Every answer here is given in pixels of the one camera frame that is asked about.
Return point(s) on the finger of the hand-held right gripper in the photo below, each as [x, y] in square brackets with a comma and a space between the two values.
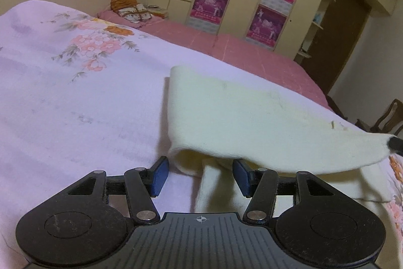
[395, 144]

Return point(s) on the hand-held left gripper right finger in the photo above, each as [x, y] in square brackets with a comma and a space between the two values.
[241, 177]

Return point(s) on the pink pillow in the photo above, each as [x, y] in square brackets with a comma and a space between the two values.
[107, 16]

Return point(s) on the pink bed sheet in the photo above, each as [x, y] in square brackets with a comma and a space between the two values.
[220, 42]

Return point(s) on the cream small cloth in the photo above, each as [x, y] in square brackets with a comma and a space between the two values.
[252, 117]

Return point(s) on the brown wooden door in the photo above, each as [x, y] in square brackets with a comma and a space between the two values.
[341, 39]

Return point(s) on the open corner shelves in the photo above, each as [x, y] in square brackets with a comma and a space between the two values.
[318, 20]

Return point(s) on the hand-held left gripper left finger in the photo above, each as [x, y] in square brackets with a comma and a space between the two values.
[159, 177]

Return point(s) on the dark wooden chair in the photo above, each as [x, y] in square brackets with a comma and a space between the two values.
[385, 119]

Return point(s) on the orange patterned cloth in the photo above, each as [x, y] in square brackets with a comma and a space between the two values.
[121, 1]

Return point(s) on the beige patterned folded cloth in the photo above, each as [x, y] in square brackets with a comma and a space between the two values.
[135, 13]

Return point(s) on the lilac floral blanket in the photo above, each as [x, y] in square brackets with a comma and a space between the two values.
[78, 92]

